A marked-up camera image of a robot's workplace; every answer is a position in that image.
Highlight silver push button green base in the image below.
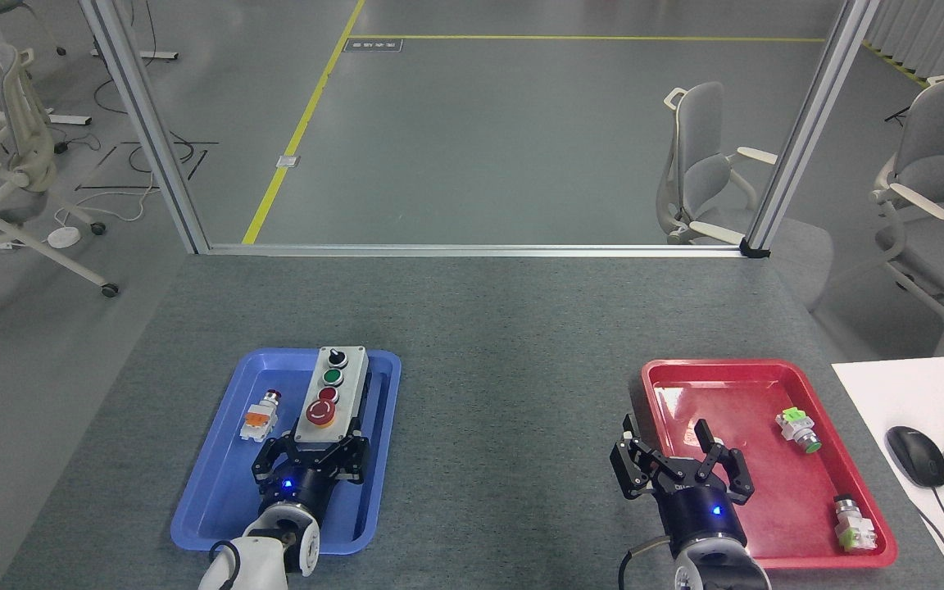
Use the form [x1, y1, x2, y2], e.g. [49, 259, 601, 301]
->
[832, 494, 879, 554]

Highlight grey office chair white arms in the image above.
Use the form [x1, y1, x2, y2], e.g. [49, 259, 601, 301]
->
[656, 81, 781, 247]
[871, 75, 944, 358]

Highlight blue plastic tray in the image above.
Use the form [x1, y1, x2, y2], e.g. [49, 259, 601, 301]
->
[170, 347, 403, 557]

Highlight red plastic tray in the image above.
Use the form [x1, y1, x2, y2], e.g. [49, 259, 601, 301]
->
[640, 357, 900, 570]

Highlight white desk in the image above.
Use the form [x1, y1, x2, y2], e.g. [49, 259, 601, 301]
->
[830, 353, 944, 590]

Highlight red push button orange base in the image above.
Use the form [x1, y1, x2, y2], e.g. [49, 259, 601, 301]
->
[240, 389, 284, 444]

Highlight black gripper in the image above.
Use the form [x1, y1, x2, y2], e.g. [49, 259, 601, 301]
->
[252, 433, 371, 527]
[609, 413, 756, 561]

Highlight white mesh office chair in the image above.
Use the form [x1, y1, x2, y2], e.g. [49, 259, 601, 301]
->
[0, 44, 121, 342]

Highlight white desk foot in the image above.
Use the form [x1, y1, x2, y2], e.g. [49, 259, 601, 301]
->
[90, 48, 180, 63]
[0, 109, 93, 129]

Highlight silver aluminium post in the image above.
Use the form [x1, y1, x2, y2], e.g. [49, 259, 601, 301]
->
[739, 0, 882, 260]
[78, 0, 211, 256]

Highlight black computer mouse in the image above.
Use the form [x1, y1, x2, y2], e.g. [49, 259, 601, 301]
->
[886, 425, 944, 490]

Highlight white floor cable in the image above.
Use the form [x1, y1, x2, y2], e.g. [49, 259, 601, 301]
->
[53, 168, 161, 231]

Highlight grey control box with buttons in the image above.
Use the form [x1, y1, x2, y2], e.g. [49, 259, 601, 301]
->
[293, 344, 371, 453]

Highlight white curtain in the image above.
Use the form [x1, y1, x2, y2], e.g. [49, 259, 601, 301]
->
[860, 0, 944, 80]

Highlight green push button white base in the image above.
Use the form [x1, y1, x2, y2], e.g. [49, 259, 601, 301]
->
[774, 406, 824, 456]

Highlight silver aluminium rail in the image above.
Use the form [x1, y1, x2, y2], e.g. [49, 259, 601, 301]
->
[197, 242, 748, 259]

